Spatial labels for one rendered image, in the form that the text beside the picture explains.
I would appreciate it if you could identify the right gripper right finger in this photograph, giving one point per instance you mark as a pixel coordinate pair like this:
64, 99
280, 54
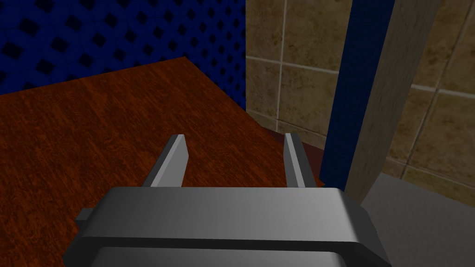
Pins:
297, 167

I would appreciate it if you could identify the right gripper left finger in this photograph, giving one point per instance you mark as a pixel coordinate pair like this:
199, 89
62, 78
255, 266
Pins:
171, 167

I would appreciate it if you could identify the red-brown wooden table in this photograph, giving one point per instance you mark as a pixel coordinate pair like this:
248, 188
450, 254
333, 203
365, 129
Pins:
92, 129

